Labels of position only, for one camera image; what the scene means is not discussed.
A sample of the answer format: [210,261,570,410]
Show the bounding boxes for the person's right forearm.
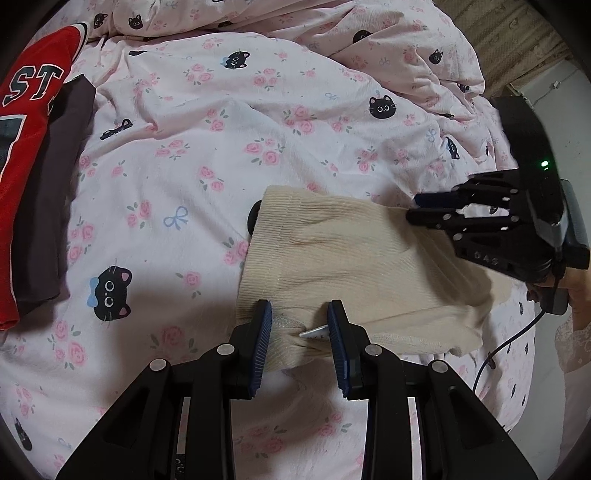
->
[556,318,591,376]

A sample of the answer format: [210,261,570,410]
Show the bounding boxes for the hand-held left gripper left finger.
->
[55,299,273,480]

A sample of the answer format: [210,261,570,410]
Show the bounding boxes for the red numbered jersey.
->
[0,25,89,331]

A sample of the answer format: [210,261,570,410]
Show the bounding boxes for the dark grey folded garment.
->
[14,76,98,317]

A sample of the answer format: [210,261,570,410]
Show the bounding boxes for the cream ribbed knit garment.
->
[235,185,513,373]

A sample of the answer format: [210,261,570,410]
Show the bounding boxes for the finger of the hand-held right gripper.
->
[406,205,525,243]
[414,170,525,208]

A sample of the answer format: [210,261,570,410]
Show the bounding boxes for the person's right hand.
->
[526,268,591,333]

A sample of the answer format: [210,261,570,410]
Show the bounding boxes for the pink cat-print bed sheet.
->
[0,32,542,480]

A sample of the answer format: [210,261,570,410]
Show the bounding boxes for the beige curtain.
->
[455,0,579,93]

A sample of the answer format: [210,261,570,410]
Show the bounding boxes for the pink cat-print duvet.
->
[88,0,484,99]

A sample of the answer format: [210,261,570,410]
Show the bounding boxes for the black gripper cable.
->
[473,308,549,394]

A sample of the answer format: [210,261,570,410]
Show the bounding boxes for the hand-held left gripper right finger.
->
[326,299,539,480]

